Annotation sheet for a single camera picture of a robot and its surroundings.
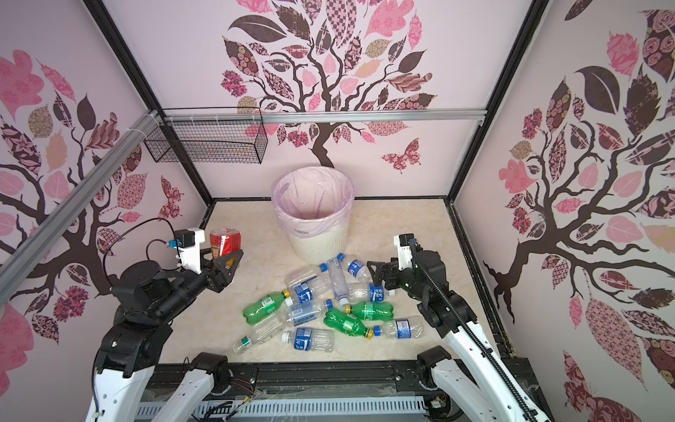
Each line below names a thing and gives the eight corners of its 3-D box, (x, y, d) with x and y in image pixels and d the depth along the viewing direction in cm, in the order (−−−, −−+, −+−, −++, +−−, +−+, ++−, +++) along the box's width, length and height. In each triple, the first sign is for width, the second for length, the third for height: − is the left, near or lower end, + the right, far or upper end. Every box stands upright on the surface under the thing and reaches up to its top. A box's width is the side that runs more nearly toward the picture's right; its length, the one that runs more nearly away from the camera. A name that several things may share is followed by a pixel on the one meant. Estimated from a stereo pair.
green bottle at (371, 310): (344, 321, 84) (345, 317, 81) (344, 304, 88) (345, 299, 85) (393, 321, 84) (394, 317, 81) (391, 304, 88) (392, 299, 85)
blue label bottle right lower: (374, 339, 82) (375, 335, 78) (373, 323, 85) (374, 317, 81) (422, 339, 82) (426, 335, 78) (419, 323, 85) (422, 317, 81)
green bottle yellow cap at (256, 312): (250, 328, 84) (246, 323, 80) (245, 314, 87) (240, 308, 83) (294, 303, 89) (292, 298, 86) (287, 291, 92) (285, 285, 89)
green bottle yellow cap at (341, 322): (321, 326, 83) (321, 323, 81) (328, 309, 87) (328, 305, 84) (369, 344, 80) (370, 341, 77) (374, 326, 83) (375, 323, 81)
